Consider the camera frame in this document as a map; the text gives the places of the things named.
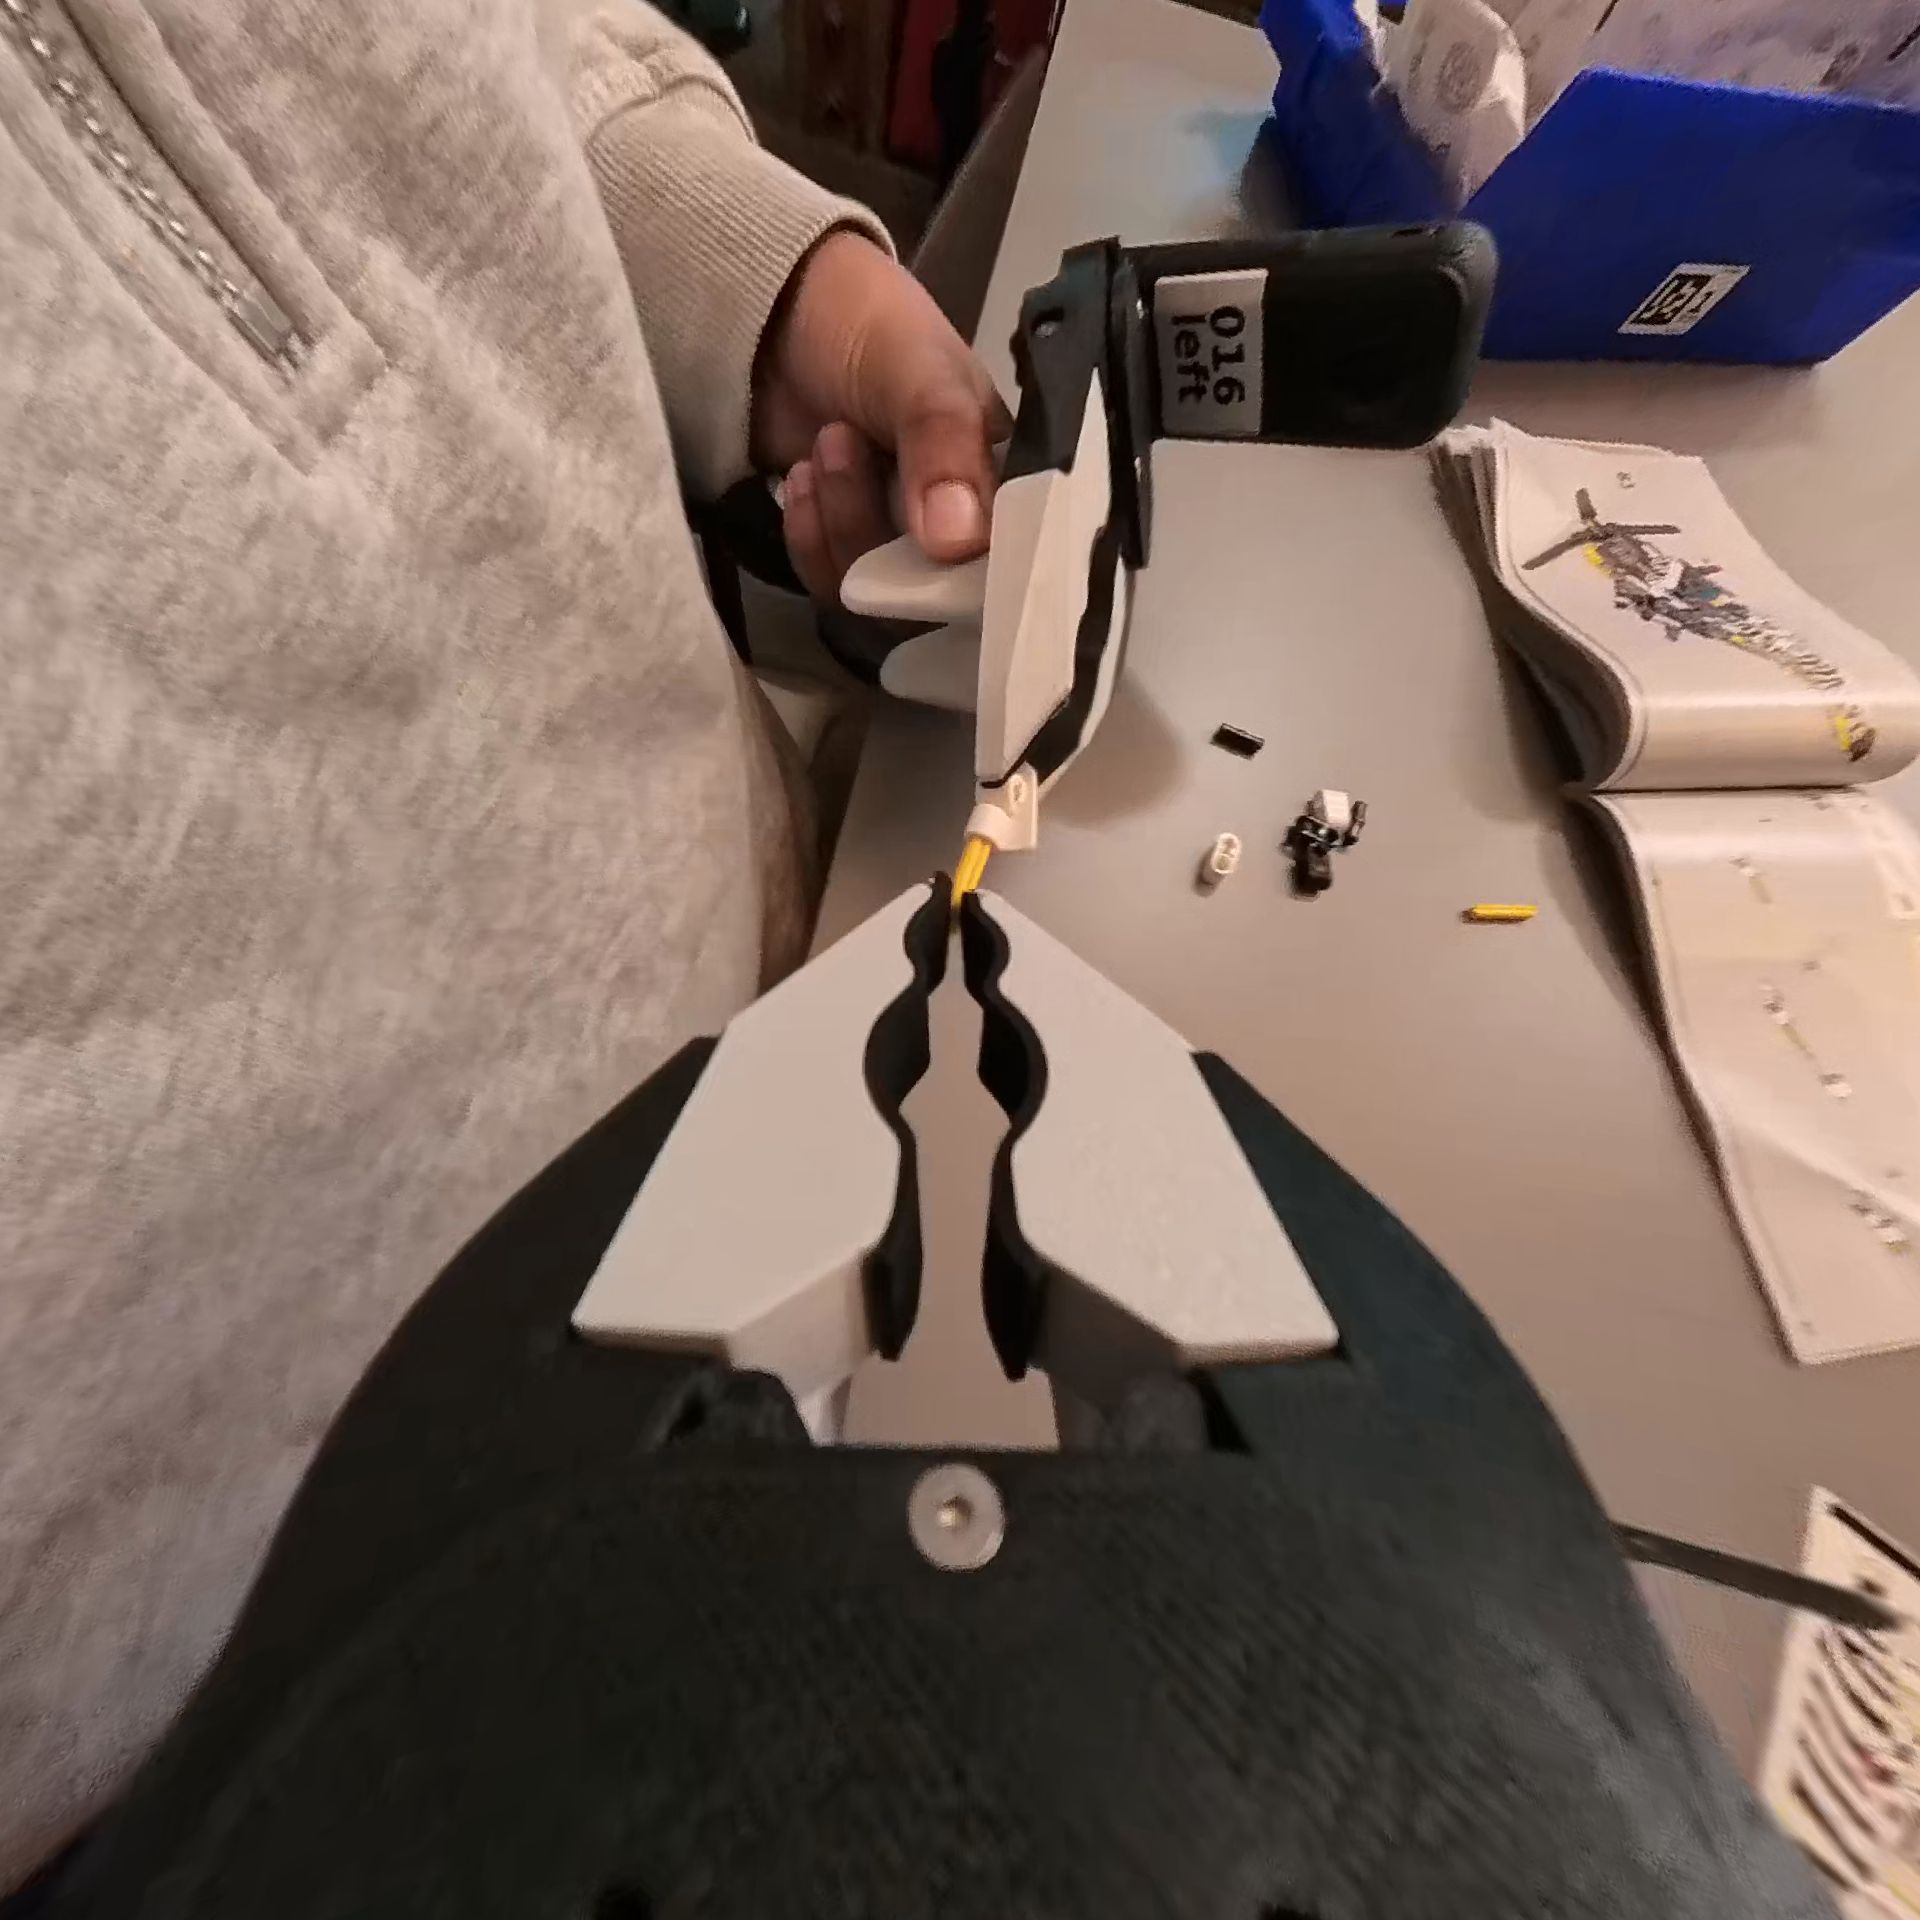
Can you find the person's left forearm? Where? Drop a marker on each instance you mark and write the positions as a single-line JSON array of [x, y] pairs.
[[705, 224]]

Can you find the zebra sticker sheet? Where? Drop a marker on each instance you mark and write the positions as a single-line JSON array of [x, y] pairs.
[[1861, 1725]]

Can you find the lego helicopter model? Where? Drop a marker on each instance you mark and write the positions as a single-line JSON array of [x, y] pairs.
[[1757, 1575]]

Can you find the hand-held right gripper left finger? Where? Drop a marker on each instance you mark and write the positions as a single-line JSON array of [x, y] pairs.
[[750, 1201]]

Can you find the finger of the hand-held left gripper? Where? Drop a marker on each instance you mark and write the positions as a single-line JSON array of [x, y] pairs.
[[1096, 720], [1043, 599]]

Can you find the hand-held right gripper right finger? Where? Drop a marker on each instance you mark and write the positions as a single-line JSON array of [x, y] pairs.
[[1170, 1201]]

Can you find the white lego steering arm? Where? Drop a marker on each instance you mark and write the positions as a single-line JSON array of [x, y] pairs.
[[1002, 819]]

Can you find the person's left hand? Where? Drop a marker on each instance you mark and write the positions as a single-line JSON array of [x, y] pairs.
[[869, 389]]

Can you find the stack of white paper bags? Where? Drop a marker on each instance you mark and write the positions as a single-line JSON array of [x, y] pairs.
[[1455, 75]]

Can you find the white lego connector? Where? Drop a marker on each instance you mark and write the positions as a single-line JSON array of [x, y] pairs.
[[1223, 857]]

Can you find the lego instruction booklet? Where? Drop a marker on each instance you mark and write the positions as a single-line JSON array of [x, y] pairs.
[[1723, 690]]

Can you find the blue plastic bin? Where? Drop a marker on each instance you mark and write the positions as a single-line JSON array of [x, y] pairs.
[[1575, 224]]

